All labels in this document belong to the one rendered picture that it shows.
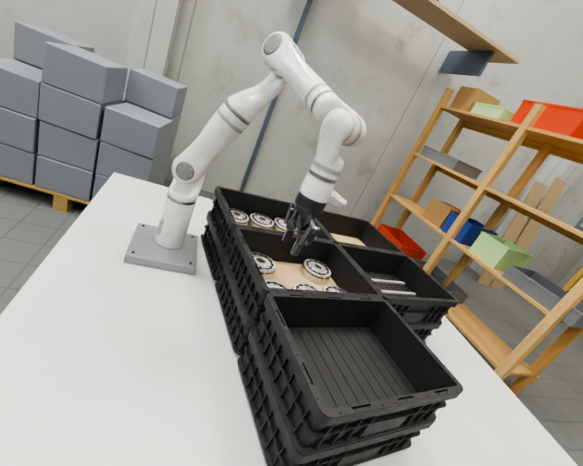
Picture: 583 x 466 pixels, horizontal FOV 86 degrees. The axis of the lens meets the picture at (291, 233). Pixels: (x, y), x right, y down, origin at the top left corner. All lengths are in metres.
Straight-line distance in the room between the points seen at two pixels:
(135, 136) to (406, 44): 2.86
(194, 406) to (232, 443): 0.11
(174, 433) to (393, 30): 3.75
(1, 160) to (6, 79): 0.52
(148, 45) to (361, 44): 2.01
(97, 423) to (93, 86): 1.99
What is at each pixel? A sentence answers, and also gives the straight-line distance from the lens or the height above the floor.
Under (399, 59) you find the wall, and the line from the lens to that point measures 3.96.
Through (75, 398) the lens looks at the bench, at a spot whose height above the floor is 0.70.
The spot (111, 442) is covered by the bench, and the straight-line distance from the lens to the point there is 0.73.
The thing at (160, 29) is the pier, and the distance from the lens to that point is 3.20.
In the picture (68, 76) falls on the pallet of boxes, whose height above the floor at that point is 0.90.
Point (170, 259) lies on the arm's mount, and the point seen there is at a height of 0.73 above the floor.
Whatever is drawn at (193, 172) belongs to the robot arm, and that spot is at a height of 1.02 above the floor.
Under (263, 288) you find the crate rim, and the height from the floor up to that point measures 0.93.
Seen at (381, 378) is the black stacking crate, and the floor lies 0.83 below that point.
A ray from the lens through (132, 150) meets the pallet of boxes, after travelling 2.39.
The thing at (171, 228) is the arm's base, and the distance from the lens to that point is 1.10.
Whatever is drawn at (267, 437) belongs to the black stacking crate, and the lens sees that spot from 0.76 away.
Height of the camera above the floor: 1.34
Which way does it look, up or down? 23 degrees down
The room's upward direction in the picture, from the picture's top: 24 degrees clockwise
